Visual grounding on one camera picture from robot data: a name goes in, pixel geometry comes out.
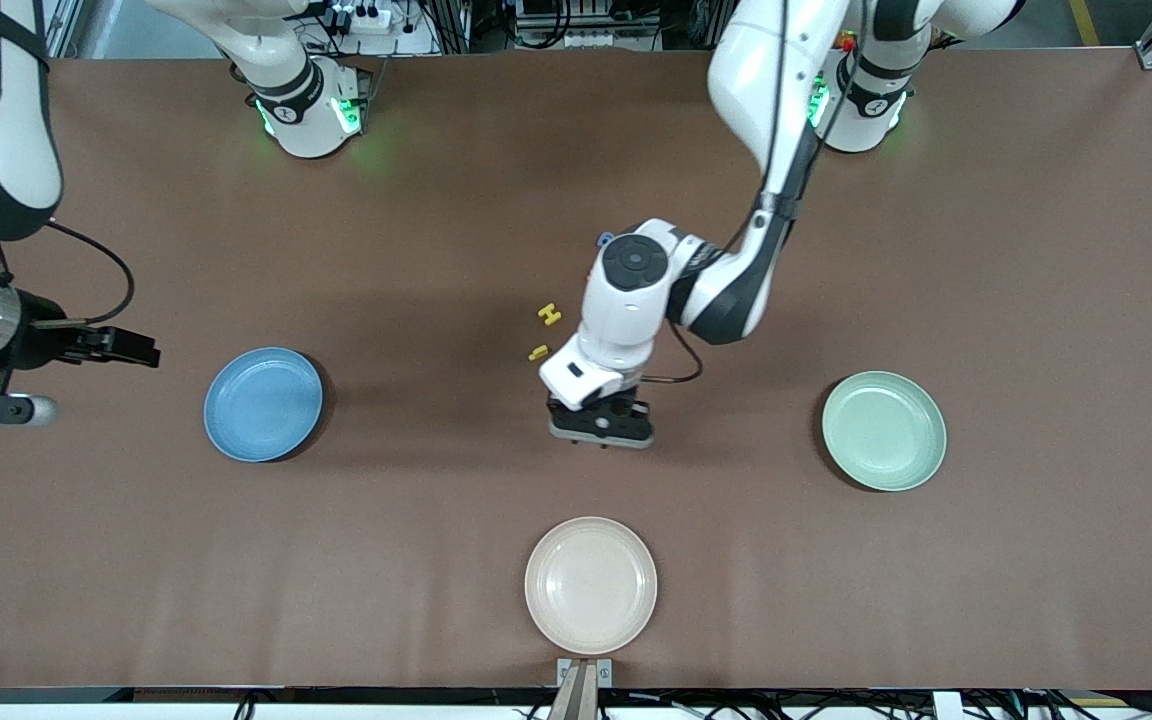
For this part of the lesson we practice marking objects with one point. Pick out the beige plate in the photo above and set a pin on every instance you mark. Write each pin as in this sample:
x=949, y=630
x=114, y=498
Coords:
x=591, y=585

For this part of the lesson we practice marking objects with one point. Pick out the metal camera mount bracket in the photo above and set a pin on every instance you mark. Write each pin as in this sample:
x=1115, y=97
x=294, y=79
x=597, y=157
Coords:
x=584, y=675

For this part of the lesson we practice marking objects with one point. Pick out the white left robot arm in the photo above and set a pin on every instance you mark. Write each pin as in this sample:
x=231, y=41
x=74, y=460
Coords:
x=746, y=70

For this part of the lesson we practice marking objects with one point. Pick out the yellow foam letter H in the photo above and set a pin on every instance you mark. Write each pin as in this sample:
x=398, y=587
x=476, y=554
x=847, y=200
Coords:
x=549, y=314

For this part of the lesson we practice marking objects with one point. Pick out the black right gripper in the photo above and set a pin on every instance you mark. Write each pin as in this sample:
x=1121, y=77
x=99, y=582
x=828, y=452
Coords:
x=36, y=332

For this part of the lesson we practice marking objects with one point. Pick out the green plate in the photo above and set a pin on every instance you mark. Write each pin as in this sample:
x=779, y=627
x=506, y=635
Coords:
x=884, y=432

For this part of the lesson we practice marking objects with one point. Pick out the blue plate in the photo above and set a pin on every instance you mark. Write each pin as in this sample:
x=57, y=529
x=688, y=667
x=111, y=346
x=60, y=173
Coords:
x=263, y=405

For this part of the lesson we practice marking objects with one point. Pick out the white power strip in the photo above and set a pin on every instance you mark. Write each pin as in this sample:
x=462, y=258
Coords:
x=366, y=17

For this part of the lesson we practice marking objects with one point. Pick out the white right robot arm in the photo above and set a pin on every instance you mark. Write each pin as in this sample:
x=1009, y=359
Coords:
x=26, y=150

